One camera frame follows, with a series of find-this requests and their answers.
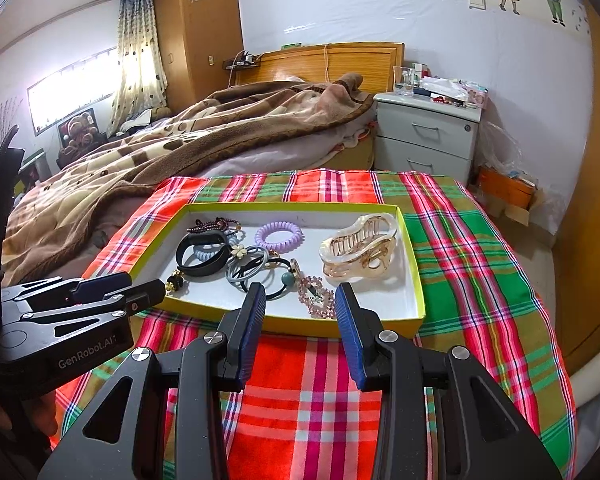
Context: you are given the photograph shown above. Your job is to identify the wooden wardrobe door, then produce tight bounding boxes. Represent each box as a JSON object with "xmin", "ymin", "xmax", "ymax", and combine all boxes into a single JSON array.
[{"xmin": 553, "ymin": 6, "xmax": 600, "ymax": 374}]

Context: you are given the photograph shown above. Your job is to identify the rhinestone hair clip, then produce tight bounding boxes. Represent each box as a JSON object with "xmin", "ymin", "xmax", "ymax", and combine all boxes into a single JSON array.
[{"xmin": 290, "ymin": 259, "xmax": 336, "ymax": 320}]

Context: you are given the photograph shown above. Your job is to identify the beaded bracelet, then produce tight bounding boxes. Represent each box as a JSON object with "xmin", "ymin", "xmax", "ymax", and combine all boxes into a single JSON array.
[{"xmin": 186, "ymin": 216, "xmax": 243, "ymax": 236}]

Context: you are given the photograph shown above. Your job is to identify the orange cardboard box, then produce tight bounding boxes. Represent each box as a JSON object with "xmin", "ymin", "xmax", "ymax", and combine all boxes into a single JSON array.
[{"xmin": 478, "ymin": 167, "xmax": 535, "ymax": 209}]

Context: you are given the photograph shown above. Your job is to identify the purple spiral hair tie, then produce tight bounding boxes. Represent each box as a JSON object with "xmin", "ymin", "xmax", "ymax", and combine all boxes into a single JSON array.
[{"xmin": 253, "ymin": 220, "xmax": 306, "ymax": 255}]

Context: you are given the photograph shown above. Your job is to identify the yellow-green shallow box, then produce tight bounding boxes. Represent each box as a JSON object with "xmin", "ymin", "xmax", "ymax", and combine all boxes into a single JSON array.
[{"xmin": 129, "ymin": 202, "xmax": 426, "ymax": 338}]

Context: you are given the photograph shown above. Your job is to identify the wooden headboard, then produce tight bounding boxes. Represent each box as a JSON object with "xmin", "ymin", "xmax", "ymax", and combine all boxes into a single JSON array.
[{"xmin": 232, "ymin": 41, "xmax": 405, "ymax": 93}]

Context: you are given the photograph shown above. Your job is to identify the large pink hair claw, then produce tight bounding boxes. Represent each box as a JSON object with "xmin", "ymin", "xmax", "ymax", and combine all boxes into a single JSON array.
[{"xmin": 318, "ymin": 212, "xmax": 398, "ymax": 281}]

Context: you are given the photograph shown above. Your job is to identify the teddy bear picture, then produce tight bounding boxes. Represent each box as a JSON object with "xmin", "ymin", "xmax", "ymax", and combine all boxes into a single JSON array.
[{"xmin": 58, "ymin": 107, "xmax": 106, "ymax": 167}]

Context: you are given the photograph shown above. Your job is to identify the black wristband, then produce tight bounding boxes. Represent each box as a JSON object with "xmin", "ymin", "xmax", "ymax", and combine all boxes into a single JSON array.
[{"xmin": 175, "ymin": 230, "xmax": 232, "ymax": 278}]

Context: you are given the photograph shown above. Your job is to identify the tall wooden wardrobe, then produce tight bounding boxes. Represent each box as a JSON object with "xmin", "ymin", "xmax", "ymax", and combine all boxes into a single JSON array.
[{"xmin": 154, "ymin": 0, "xmax": 244, "ymax": 113}]

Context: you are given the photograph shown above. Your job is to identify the patterned window curtain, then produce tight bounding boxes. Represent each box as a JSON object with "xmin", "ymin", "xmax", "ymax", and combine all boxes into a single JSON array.
[{"xmin": 107, "ymin": 0, "xmax": 168, "ymax": 136}]

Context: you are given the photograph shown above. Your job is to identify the grey bedside cabinet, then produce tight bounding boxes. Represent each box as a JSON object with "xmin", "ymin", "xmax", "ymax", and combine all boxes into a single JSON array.
[{"xmin": 374, "ymin": 92, "xmax": 481, "ymax": 184}]

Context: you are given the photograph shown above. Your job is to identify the grey hair ties with flower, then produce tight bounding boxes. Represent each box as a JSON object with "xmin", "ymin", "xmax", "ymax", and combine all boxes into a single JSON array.
[{"xmin": 224, "ymin": 242, "xmax": 297, "ymax": 302}]

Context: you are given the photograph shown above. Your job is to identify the white paper roll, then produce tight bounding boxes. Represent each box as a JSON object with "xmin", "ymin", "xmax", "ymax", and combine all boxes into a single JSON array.
[{"xmin": 570, "ymin": 352, "xmax": 600, "ymax": 408}]

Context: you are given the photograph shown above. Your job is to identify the colourful plaid cloth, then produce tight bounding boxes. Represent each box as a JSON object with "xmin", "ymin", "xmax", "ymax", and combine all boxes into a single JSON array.
[{"xmin": 61, "ymin": 169, "xmax": 576, "ymax": 479}]

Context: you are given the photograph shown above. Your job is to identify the brown fleece blanket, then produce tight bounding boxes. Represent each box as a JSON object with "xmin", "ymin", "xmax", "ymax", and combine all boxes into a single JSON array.
[{"xmin": 2, "ymin": 73, "xmax": 373, "ymax": 286}]

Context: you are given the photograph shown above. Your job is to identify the clear glass cup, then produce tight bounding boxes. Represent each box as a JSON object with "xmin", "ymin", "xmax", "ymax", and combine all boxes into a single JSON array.
[{"xmin": 393, "ymin": 66, "xmax": 414, "ymax": 96}]

